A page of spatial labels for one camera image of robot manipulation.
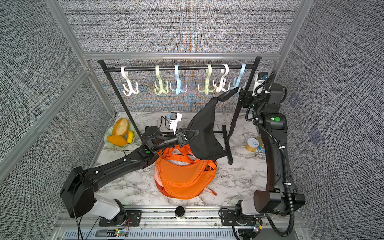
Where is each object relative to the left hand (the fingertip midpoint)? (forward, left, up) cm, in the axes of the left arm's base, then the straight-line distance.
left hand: (201, 132), depth 63 cm
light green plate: (+26, +60, -32) cm, 72 cm away
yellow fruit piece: (+22, +45, -32) cm, 59 cm away
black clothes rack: (+10, -18, -17) cm, 27 cm away
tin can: (+12, -35, -31) cm, 48 cm away
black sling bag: (-1, -3, -8) cm, 8 cm away
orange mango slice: (+19, +52, -31) cm, 64 cm away
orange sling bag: (-9, +10, -25) cm, 28 cm away
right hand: (+17, -23, +10) cm, 30 cm away
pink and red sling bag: (-9, +22, -29) cm, 38 cm away
